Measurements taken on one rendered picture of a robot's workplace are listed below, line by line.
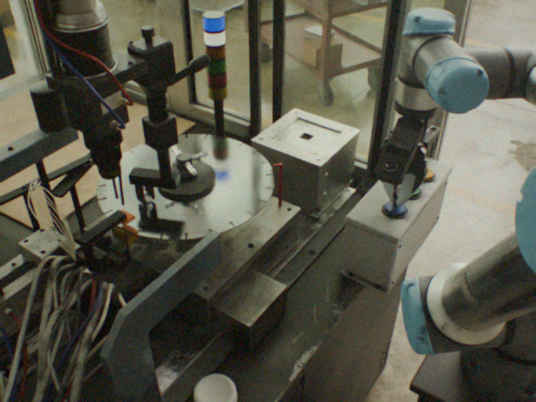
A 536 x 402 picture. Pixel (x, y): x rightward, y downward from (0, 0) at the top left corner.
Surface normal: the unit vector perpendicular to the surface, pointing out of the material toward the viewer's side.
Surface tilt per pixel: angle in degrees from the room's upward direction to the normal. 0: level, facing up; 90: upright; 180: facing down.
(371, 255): 90
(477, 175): 0
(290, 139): 0
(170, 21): 90
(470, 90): 90
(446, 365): 0
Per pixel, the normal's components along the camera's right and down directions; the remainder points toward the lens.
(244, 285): 0.00, -0.79
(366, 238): -0.57, 0.50
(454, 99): 0.12, 0.60
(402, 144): -0.29, -0.40
